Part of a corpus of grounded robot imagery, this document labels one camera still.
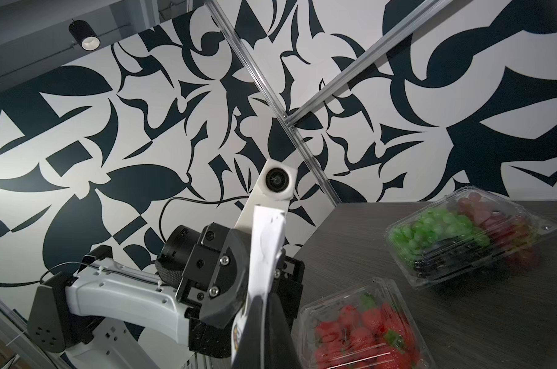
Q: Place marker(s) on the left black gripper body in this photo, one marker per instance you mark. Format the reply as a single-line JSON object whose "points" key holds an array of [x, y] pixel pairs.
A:
{"points": [[212, 272]]}

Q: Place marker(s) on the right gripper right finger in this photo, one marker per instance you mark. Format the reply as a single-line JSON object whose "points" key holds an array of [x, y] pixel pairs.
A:
{"points": [[281, 349]]}

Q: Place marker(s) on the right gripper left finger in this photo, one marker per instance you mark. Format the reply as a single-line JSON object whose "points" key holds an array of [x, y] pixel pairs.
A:
{"points": [[253, 348]]}

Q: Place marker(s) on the white sticker sheet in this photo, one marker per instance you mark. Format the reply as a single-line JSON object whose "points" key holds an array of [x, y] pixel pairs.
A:
{"points": [[266, 244]]}

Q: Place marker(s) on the strawberry clamshell box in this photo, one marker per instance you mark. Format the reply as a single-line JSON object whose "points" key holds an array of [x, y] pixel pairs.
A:
{"points": [[366, 326]]}

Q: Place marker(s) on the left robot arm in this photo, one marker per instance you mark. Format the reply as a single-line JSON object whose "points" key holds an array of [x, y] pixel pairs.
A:
{"points": [[86, 314]]}

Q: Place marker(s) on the green and red grape box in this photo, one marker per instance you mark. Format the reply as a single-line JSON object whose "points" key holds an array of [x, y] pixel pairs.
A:
{"points": [[466, 230]]}

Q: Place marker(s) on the black ceiling spotlight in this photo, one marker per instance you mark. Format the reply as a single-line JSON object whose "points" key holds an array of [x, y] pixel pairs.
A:
{"points": [[84, 35]]}

